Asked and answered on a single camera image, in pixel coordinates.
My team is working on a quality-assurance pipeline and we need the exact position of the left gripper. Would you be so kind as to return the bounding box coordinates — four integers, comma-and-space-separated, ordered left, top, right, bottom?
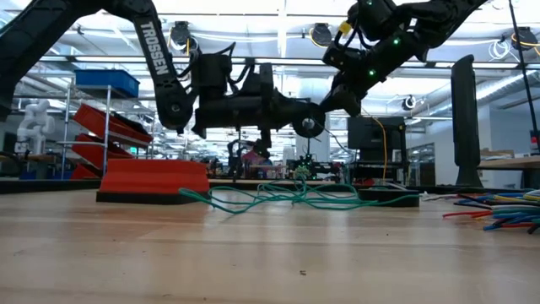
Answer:
192, 62, 326, 160

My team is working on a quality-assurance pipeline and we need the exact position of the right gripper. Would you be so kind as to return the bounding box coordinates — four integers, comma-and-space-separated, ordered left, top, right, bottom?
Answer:
319, 29, 423, 117

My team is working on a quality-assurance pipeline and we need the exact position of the black plastic spool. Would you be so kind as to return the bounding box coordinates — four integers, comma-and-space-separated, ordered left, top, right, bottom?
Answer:
291, 110, 327, 139

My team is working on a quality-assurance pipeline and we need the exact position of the thin green cord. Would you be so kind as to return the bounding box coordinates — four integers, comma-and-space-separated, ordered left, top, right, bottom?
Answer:
179, 122, 421, 214

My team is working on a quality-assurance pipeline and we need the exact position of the white cord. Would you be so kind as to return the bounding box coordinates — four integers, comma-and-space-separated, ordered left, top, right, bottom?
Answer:
381, 181, 451, 202

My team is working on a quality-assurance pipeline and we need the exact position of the white round pillar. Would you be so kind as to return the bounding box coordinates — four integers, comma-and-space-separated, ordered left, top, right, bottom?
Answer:
295, 77, 332, 164

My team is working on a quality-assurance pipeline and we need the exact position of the black monitor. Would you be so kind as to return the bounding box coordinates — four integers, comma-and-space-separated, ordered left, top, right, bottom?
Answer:
346, 115, 408, 162

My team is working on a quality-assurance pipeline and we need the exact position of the person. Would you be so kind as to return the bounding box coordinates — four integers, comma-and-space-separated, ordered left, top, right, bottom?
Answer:
242, 141, 274, 181

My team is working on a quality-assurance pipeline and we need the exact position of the black bench robot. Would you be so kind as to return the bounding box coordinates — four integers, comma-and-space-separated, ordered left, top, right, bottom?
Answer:
227, 138, 254, 178
290, 152, 339, 181

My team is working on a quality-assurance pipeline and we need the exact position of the red box with black base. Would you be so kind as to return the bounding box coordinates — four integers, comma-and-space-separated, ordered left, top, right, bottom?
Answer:
95, 158, 213, 206

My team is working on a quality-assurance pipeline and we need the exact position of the wooden side table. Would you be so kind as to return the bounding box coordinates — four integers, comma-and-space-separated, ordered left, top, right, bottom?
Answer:
476, 155, 540, 189

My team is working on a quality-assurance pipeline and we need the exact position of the metal rack with red bins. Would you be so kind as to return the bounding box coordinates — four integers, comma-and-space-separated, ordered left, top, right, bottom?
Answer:
57, 83, 155, 181

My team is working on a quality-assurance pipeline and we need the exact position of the thin black rod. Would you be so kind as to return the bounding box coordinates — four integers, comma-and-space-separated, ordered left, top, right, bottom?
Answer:
507, 0, 540, 154

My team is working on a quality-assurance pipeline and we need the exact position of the blue plastic bin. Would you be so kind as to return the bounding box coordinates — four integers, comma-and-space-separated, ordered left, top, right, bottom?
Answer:
74, 68, 142, 99

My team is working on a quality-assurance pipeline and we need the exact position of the black frame stand with camera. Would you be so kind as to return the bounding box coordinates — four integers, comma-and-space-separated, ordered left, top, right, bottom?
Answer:
237, 126, 312, 170

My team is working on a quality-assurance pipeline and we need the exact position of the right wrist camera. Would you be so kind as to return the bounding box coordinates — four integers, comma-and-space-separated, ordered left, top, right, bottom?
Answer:
322, 40, 364, 71

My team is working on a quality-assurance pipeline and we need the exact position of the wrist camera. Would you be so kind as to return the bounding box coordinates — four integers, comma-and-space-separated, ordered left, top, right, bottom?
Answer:
192, 52, 233, 100
322, 40, 364, 71

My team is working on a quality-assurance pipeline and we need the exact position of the yellow cable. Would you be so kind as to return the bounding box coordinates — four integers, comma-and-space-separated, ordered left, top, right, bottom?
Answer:
308, 26, 389, 181

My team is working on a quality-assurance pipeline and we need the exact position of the black ceiling cable reel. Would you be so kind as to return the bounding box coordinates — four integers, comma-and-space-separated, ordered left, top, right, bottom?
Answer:
508, 25, 540, 52
310, 22, 335, 48
170, 19, 203, 57

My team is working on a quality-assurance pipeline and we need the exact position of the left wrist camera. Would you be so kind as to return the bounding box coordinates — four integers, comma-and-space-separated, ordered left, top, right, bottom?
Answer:
192, 52, 233, 100

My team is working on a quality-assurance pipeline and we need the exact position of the black upright post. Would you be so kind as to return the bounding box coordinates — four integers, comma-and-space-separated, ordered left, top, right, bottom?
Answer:
450, 54, 484, 188

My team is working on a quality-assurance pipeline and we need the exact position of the bundle of coloured wires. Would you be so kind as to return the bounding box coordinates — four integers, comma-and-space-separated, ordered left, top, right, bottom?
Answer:
441, 188, 540, 236

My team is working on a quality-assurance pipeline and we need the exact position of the green cable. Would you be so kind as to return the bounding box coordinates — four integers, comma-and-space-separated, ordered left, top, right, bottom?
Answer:
0, 176, 524, 195

